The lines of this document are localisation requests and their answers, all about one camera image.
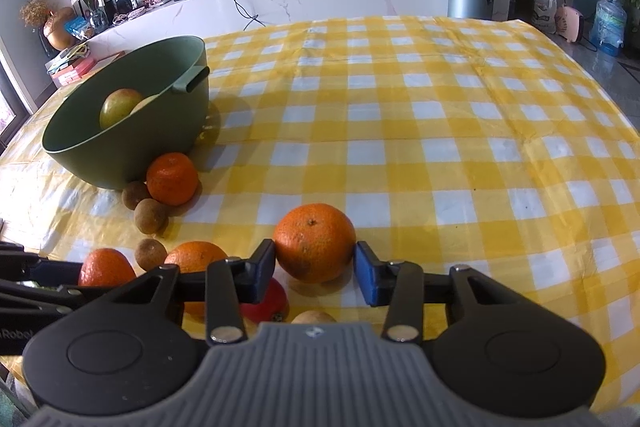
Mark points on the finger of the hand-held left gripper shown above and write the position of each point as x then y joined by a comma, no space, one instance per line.
50,294
55,272

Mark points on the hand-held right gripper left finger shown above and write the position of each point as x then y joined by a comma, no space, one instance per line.
262,268

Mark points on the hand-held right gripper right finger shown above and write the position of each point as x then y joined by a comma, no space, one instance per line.
367,278

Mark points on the red tomato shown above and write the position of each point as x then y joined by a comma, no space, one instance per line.
265,303

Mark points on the medium orange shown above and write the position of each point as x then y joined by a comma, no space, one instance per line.
195,254
105,268

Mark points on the large orange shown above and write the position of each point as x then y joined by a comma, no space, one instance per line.
314,243

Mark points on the brown kiwi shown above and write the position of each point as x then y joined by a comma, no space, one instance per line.
151,217
150,253
134,196

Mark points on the green bowl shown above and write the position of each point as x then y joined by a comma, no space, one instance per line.
125,147

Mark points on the tan round fruit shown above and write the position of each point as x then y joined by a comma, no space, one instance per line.
313,318

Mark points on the green plaid clothing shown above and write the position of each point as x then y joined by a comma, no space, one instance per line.
12,407

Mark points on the small orange tangerine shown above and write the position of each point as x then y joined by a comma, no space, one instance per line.
172,179

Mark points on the yellow checkered tablecloth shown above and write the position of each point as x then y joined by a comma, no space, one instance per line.
425,132

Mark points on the green red mango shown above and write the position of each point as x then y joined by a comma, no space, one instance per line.
117,107

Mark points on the pale yellow mango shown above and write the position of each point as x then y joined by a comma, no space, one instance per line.
145,103

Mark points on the stack of books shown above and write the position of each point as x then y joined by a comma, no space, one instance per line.
70,67

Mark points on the orange round vase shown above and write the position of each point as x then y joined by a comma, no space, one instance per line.
57,32

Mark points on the blue snack packet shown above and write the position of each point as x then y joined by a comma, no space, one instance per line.
77,27

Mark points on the dried flower bunch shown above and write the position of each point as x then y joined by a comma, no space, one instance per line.
34,9

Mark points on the white plastic bag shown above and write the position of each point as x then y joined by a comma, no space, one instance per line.
545,14

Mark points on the pink heater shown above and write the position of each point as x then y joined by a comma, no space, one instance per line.
570,23

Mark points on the blue water bottle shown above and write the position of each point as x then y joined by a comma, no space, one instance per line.
610,22

